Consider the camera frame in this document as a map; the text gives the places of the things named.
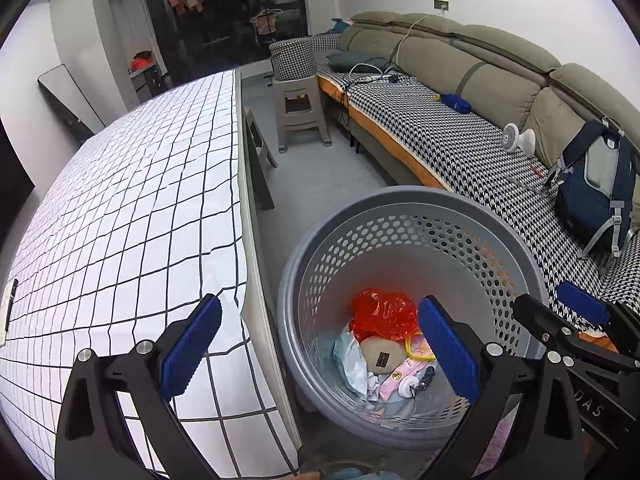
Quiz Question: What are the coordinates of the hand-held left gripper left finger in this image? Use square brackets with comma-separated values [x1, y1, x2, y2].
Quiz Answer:
[55, 294, 223, 480]

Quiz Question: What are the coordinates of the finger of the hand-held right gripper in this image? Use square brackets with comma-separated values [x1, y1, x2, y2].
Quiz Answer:
[555, 281, 640, 358]
[511, 293, 623, 370]

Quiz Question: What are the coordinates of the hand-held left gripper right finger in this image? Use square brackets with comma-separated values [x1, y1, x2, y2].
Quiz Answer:
[417, 296, 586, 480]

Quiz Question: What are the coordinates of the pink wipes packet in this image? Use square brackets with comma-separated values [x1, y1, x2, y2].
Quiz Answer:
[377, 360, 431, 403]

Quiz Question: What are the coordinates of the grey perforated laundry basket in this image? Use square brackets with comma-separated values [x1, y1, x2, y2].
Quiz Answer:
[276, 185, 550, 451]

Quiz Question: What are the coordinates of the beige powder puff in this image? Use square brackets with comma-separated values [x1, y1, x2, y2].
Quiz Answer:
[360, 335, 408, 373]

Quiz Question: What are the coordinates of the red plastic bag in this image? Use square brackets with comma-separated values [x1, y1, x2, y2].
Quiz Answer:
[349, 288, 420, 343]

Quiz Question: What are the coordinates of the white plastic wrapper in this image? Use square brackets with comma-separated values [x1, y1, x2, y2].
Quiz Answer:
[332, 327, 373, 396]

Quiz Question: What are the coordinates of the navy grey backpack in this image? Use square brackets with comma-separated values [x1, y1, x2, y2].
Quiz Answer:
[545, 117, 638, 260]

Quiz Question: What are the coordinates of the pink fluffy rug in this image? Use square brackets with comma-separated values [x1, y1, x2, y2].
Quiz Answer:
[475, 410, 521, 480]

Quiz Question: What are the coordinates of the grey metal bar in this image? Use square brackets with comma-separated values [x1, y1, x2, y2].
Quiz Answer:
[505, 175, 551, 196]

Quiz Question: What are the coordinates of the light blue cloth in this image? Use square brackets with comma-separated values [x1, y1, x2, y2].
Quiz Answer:
[320, 465, 396, 480]

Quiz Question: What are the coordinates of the small white fan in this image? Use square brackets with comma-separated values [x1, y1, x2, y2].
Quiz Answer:
[501, 123, 537, 153]

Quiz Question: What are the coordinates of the blue pouch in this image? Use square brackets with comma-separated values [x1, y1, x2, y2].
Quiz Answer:
[440, 92, 472, 115]

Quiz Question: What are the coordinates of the olive green sofa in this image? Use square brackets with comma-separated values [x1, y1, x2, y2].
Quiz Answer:
[312, 10, 640, 231]

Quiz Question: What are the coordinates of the grey desk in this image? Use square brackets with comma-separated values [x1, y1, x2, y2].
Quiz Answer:
[127, 65, 173, 101]

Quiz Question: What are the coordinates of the houndstooth ottoman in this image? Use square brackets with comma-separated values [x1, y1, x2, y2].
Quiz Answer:
[269, 37, 316, 82]

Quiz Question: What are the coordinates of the dark teal cushion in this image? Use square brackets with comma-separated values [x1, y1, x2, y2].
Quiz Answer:
[327, 52, 386, 73]

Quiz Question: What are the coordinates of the orange garment on hanger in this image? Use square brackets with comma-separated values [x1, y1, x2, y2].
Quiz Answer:
[250, 8, 283, 43]

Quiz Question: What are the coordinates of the white charger cable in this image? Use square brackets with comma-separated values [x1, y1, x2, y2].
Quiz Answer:
[347, 7, 443, 81]

